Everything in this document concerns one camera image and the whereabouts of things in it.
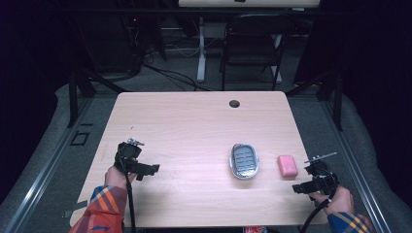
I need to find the black folding chair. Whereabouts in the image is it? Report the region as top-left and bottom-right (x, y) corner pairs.
(220, 13), (294, 91)

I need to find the person's left hand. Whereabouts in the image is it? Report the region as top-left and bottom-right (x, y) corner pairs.
(104, 165), (137, 190)

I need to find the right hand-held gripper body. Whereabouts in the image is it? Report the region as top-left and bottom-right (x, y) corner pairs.
(303, 151), (340, 195)

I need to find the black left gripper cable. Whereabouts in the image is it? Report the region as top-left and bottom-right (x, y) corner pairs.
(123, 171), (137, 233)

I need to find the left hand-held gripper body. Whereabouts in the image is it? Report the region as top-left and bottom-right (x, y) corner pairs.
(114, 138), (149, 177)

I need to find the person's right hand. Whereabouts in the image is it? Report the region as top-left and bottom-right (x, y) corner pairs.
(308, 185), (356, 216)

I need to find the black metal frame stand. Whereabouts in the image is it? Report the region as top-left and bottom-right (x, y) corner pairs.
(66, 64), (128, 129)
(285, 71), (344, 132)

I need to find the black floor cable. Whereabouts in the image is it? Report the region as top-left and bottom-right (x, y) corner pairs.
(142, 61), (215, 92)

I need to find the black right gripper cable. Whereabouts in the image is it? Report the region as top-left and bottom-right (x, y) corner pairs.
(298, 183), (338, 233)

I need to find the aluminium floor rail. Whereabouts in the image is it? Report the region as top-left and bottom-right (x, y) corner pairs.
(0, 96), (95, 233)
(319, 96), (394, 233)

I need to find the white desk leg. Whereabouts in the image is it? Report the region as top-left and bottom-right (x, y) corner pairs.
(196, 16), (209, 83)

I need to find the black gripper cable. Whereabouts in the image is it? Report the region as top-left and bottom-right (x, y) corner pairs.
(298, 183), (338, 233)
(123, 171), (137, 233)

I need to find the metal soap dish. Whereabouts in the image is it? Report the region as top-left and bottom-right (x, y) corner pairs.
(228, 143), (260, 181)

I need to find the pink soap bar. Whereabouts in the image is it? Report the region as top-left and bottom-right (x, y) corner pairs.
(277, 154), (299, 179)

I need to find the red printed packet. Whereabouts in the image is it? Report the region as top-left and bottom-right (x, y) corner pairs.
(242, 225), (269, 233)

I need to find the grey tape strip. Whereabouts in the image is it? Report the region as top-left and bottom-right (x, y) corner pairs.
(62, 199), (89, 218)

